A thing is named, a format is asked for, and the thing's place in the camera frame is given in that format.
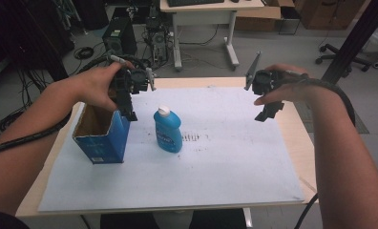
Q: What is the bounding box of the blue cardboard box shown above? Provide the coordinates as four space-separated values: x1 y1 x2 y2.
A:
72 102 132 165

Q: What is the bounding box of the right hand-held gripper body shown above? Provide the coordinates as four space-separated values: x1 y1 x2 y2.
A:
244 51 286 97

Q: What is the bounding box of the black computer tower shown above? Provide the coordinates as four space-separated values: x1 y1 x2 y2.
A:
101 16 138 57

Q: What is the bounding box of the black office chair base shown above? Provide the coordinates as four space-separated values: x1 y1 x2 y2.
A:
315 43 373 73

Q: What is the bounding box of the black braided right gripper cable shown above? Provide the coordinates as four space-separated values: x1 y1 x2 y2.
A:
284 70 357 229

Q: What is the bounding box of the black braided left gripper cable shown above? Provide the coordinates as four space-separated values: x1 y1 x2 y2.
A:
0 53 147 158

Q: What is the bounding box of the brown cardboard box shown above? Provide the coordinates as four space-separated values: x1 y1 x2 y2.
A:
234 0 296 32

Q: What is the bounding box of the coiled black cable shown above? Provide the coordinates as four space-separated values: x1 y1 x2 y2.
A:
73 46 95 61

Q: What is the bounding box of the person's right hand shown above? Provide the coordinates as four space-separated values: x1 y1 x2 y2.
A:
253 63 309 107

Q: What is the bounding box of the blue bottle with white cap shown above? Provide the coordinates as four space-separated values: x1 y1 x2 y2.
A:
153 105 183 154

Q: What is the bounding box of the white paper sheet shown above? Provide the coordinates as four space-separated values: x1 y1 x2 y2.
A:
37 86 306 213

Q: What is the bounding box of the wooden cabinet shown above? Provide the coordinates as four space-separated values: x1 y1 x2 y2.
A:
294 0 371 31

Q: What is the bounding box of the dark curtain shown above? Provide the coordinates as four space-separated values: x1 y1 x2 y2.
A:
0 0 76 82

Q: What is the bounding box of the open-sided computer tower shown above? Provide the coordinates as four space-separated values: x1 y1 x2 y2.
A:
145 14 170 66

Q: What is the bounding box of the black keyboard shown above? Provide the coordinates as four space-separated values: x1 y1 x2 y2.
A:
166 0 225 8

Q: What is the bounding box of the black aluminium post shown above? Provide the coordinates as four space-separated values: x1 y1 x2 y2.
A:
320 0 378 86

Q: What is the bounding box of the person's left hand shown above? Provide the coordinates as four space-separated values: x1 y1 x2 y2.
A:
73 61 137 113

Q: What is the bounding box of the bundle of black floor cables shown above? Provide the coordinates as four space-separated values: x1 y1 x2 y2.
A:
0 68 52 137

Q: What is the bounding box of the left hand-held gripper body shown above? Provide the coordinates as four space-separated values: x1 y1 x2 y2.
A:
110 66 158 97

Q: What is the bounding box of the black metal frame stand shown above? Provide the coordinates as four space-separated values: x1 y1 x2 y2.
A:
278 5 302 36

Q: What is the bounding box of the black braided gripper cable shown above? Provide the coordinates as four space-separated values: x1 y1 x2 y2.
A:
0 53 147 158
284 70 357 229

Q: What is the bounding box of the white office desk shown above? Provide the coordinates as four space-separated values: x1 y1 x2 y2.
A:
159 0 265 72

